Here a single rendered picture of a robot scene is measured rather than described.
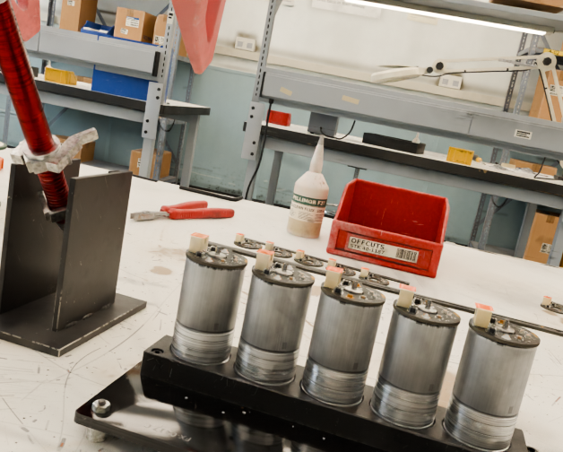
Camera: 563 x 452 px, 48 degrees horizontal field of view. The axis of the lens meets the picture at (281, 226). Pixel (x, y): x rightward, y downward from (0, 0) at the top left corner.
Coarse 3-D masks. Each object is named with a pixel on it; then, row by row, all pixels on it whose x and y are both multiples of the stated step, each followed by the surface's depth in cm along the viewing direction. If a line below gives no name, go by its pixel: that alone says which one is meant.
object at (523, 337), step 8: (472, 320) 23; (496, 320) 24; (472, 328) 23; (480, 328) 23; (488, 328) 22; (496, 328) 22; (520, 328) 24; (488, 336) 22; (496, 336) 22; (512, 336) 22; (520, 336) 22; (528, 336) 23; (536, 336) 23; (512, 344) 22; (520, 344) 22; (528, 344) 22; (536, 344) 22
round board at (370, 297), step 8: (344, 280) 25; (328, 288) 24; (336, 288) 24; (360, 288) 25; (368, 288) 25; (336, 296) 23; (344, 296) 23; (360, 296) 23; (368, 296) 24; (376, 296) 24; (384, 296) 24; (360, 304) 23; (368, 304) 23; (376, 304) 23
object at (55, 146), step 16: (0, 16) 23; (0, 32) 23; (16, 32) 24; (0, 48) 24; (16, 48) 24; (0, 64) 24; (16, 64) 24; (16, 80) 25; (32, 80) 26; (16, 96) 25; (32, 96) 26; (16, 112) 26; (32, 112) 26; (32, 128) 27; (48, 128) 27; (32, 144) 27; (48, 144) 28; (32, 160) 27; (48, 176) 28; (64, 176) 29; (48, 192) 29; (64, 192) 30
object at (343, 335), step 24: (336, 312) 23; (360, 312) 23; (312, 336) 24; (336, 336) 23; (360, 336) 23; (312, 360) 24; (336, 360) 23; (360, 360) 24; (312, 384) 24; (336, 384) 24; (360, 384) 24
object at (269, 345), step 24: (264, 288) 24; (288, 288) 24; (264, 312) 24; (288, 312) 24; (240, 336) 25; (264, 336) 24; (288, 336) 24; (240, 360) 25; (264, 360) 24; (288, 360) 24; (264, 384) 24
